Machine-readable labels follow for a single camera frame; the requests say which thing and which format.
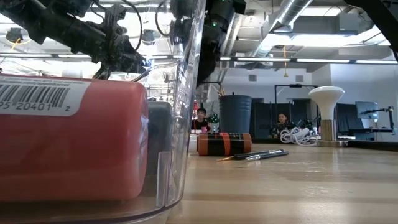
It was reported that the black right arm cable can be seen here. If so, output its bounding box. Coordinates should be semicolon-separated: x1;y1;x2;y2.
154;1;175;38

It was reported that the white lamp cable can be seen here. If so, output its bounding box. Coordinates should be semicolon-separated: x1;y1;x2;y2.
279;126;320;147

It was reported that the large grey paint bottle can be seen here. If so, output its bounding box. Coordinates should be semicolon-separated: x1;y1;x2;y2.
146;101;174;177

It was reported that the small orange paint bottle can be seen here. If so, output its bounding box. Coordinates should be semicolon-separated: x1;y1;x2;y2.
188;133;253;157

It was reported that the large red paint bottle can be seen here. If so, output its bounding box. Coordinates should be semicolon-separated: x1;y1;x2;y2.
0;73;149;203

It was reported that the grey background monitor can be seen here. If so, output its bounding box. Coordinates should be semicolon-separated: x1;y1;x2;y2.
355;101;379;123

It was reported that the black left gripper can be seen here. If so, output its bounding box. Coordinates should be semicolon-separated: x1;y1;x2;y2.
90;6;147;80

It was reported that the silver slanted ceiling duct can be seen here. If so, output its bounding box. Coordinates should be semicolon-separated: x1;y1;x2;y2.
251;0;313;60

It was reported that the white pillar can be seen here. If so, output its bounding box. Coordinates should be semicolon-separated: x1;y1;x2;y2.
60;67;85;78

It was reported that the person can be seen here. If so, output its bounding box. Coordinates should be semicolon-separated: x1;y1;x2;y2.
270;112;296;138
194;107;212;133

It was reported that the clear plastic bin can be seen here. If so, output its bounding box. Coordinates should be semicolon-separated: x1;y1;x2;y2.
0;0;208;224

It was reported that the dark blue cup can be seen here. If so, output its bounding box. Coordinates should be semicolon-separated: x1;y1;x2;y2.
218;95;252;134

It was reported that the black background stand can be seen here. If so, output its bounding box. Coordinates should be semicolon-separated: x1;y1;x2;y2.
360;106;396;135

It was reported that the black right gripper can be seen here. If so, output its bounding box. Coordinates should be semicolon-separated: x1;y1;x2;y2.
196;12;231;88

